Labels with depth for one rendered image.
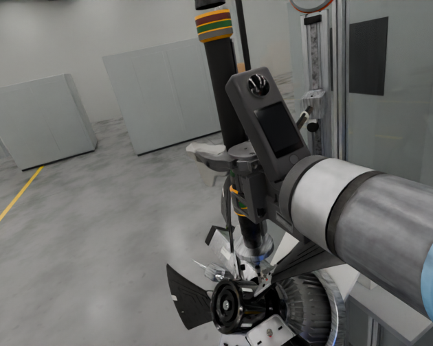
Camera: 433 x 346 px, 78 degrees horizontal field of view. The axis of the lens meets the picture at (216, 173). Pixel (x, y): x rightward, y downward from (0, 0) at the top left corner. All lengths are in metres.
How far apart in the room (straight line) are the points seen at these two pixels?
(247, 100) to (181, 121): 5.77
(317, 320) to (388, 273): 0.59
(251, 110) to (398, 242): 0.16
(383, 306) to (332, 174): 0.97
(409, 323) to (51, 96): 7.38
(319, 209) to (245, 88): 0.14
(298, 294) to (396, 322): 0.47
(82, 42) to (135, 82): 6.93
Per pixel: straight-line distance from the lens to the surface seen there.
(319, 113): 0.95
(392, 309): 1.17
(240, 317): 0.65
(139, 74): 5.84
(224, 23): 0.36
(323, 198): 0.22
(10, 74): 13.07
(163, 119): 5.96
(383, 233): 0.19
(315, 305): 0.78
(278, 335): 0.68
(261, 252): 0.47
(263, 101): 0.28
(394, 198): 0.20
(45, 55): 12.76
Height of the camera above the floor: 1.76
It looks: 24 degrees down
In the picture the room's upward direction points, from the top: 12 degrees counter-clockwise
